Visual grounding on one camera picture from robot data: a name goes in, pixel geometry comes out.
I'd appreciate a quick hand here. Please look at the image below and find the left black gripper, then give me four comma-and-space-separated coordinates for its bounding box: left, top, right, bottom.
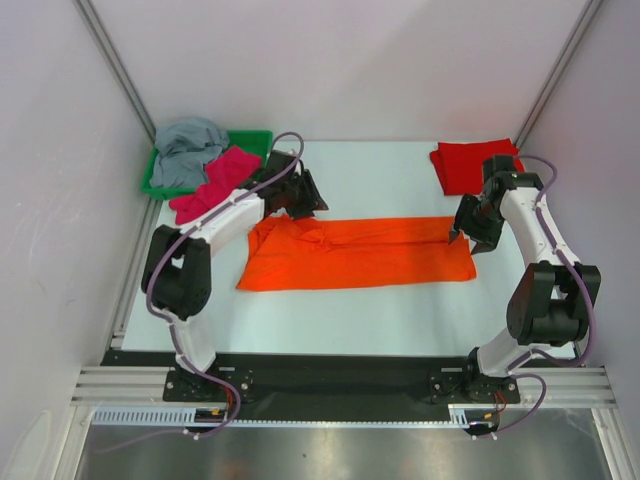
281, 170, 328, 222

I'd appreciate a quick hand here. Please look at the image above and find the orange t-shirt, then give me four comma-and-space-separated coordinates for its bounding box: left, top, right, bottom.
236, 215, 476, 292

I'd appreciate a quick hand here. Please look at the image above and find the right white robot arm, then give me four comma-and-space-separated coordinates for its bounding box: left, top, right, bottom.
449, 154, 601, 403

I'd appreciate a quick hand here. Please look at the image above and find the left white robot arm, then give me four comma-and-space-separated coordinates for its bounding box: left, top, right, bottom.
141, 150, 328, 400

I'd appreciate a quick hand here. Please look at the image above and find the folded red t-shirt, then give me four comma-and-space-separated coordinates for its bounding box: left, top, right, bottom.
429, 138, 519, 196

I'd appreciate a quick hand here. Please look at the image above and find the green plastic bin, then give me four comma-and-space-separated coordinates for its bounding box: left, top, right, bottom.
140, 130, 273, 201

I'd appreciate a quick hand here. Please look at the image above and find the magenta t-shirt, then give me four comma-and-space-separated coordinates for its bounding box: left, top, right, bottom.
169, 146, 262, 225

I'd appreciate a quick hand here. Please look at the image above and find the grey t-shirt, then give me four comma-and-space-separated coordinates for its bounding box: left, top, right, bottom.
149, 117, 230, 189

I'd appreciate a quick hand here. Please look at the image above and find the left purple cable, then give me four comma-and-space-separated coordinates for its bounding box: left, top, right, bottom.
92, 131, 306, 454

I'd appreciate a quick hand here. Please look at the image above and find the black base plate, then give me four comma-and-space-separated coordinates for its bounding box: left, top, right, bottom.
101, 350, 583, 423

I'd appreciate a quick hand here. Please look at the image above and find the aluminium corner post right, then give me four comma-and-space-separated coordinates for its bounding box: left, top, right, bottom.
515, 0, 607, 148

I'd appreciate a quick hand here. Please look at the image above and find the aluminium corner post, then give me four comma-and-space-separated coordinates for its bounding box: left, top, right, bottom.
515, 0, 607, 148
72, 0, 156, 142

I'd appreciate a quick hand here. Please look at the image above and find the aluminium frame rail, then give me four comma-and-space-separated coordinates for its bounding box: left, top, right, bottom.
71, 366, 169, 406

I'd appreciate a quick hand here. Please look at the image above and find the aluminium corner post left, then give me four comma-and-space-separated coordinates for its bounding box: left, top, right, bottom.
72, 0, 156, 142

